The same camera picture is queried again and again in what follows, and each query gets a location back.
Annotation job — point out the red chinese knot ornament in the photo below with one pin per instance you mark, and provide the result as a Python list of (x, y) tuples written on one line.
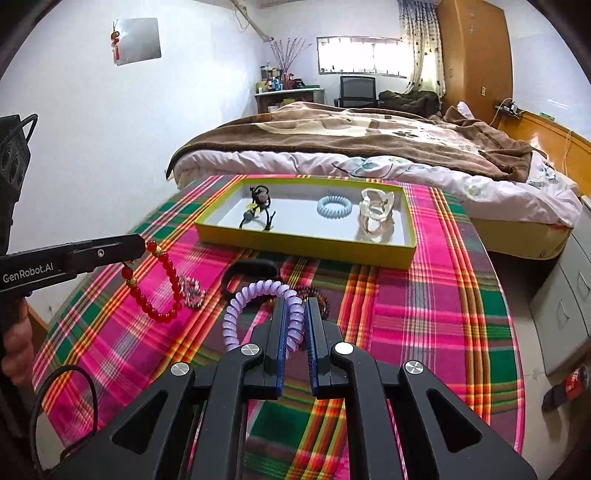
[(114, 42)]

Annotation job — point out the wooden headboard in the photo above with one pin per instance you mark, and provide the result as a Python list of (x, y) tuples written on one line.
[(566, 151)]

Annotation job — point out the black office chair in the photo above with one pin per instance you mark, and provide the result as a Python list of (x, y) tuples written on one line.
[(357, 92)]

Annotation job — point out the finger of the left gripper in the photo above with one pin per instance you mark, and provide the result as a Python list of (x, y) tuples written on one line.
[(86, 256)]

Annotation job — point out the pink plaid tablecloth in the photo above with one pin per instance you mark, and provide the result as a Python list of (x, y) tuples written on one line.
[(448, 311)]

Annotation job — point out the grey drawer cabinet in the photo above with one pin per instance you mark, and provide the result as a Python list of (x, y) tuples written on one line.
[(561, 307)]

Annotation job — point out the cluttered desk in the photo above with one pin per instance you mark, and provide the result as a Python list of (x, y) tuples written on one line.
[(275, 89)]

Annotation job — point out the yellow-green shallow tray box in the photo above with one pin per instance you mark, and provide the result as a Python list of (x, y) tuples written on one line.
[(315, 217)]

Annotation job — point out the dried branch bouquet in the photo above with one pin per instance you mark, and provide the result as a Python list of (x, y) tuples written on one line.
[(287, 51)]

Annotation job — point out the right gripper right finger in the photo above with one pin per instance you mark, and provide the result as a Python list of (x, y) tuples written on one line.
[(402, 420)]

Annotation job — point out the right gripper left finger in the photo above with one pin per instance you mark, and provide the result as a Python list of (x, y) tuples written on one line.
[(190, 422)]

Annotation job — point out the red cola bottle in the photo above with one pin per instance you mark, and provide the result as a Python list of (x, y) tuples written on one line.
[(569, 389)]

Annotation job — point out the wooden wardrobe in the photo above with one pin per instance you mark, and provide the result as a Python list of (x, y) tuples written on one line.
[(477, 56)]

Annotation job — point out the red bead bracelet gold charms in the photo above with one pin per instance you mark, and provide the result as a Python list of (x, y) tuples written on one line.
[(157, 290)]

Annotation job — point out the brown fleece blanket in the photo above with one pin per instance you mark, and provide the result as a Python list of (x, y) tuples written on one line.
[(454, 141)]

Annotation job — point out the left hand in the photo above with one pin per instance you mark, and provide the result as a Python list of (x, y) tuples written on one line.
[(19, 350)]

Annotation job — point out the dark clothes pile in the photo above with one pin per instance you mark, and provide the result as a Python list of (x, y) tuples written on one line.
[(422, 103)]

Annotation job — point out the clear acrylic hair claw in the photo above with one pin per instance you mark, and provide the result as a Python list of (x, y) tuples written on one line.
[(376, 215)]

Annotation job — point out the black wrist band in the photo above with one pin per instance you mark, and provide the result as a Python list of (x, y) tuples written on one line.
[(254, 269)]

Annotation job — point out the silver wall panel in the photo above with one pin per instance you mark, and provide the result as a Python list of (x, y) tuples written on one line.
[(139, 40)]

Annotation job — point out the patterned curtain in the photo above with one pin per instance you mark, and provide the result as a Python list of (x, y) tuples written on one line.
[(421, 33)]

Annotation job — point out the black hair tie pink bead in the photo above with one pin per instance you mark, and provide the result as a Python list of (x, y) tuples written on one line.
[(260, 198)]

